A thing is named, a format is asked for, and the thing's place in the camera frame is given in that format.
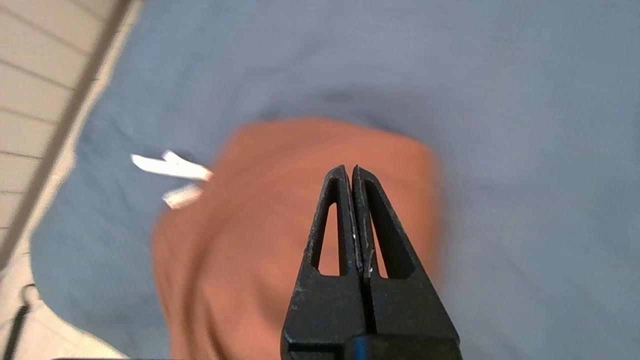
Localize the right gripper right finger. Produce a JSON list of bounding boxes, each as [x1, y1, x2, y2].
[[352, 166, 461, 338]]

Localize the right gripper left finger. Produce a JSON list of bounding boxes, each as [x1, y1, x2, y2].
[[280, 166, 368, 360]]

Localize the brown drawstring shorts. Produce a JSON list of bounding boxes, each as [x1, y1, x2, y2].
[[131, 117, 443, 360]]

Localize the blue bed sheet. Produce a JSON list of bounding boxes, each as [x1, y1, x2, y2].
[[30, 0, 640, 360]]

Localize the black floor cable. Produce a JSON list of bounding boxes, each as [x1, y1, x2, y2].
[[2, 285, 33, 360]]

